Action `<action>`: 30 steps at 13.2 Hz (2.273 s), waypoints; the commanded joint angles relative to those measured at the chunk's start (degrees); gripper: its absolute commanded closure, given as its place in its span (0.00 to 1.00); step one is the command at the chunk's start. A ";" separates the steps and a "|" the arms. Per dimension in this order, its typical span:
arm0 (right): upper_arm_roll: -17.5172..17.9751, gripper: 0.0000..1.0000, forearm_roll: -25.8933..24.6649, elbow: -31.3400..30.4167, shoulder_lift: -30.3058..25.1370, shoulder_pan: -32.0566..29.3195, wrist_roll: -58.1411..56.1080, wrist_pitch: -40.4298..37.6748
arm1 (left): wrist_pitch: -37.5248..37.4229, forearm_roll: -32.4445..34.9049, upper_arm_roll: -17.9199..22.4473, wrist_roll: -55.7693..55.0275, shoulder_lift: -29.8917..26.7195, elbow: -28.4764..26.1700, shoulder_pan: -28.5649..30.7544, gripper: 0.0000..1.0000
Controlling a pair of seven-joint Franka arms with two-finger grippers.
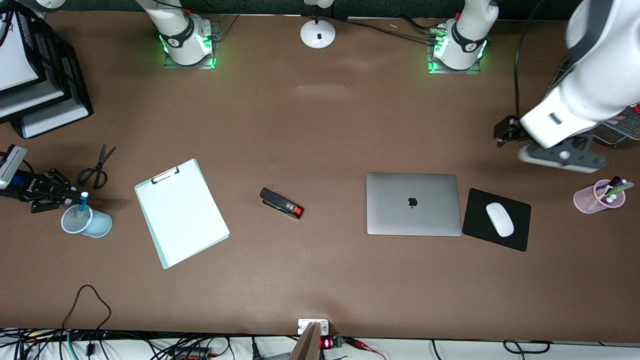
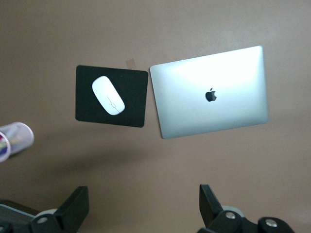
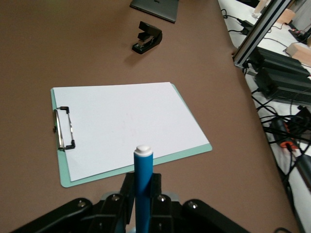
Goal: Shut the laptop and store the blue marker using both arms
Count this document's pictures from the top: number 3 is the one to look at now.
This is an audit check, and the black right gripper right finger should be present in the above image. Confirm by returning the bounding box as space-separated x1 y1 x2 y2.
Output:
151 173 185 233

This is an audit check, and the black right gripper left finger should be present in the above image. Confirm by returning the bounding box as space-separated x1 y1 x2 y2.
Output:
88 172 136 233

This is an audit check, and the blue marker with white cap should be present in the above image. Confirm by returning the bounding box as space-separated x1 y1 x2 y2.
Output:
133 145 154 233

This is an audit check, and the grey laptop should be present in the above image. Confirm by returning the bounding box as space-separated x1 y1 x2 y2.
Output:
129 0 181 24

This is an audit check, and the mint green clipboard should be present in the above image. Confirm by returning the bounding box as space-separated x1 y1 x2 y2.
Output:
50 82 212 189

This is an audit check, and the white paper sheet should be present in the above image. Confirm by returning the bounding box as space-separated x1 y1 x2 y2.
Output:
52 82 210 182

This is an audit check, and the black power supply box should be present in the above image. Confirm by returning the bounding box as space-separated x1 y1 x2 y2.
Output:
254 67 311 105
247 46 311 82

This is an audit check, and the black stapler with orange end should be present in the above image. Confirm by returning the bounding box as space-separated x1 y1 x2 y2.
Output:
131 20 163 55

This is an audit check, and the light wooden block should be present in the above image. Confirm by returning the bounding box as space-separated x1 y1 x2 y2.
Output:
276 8 296 25
285 42 311 67
252 0 270 18

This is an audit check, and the circuit board with red display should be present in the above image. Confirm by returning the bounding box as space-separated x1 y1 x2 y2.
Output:
288 26 311 44

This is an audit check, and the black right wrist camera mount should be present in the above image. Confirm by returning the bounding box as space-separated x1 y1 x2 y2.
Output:
9 198 247 233

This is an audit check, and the orange black cable connector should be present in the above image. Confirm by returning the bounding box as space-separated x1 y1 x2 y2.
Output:
279 140 301 152

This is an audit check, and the black cable with plug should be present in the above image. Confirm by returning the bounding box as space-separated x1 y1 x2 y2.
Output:
220 8 255 36

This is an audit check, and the aluminium extrusion post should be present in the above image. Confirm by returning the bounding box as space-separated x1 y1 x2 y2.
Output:
232 0 292 68

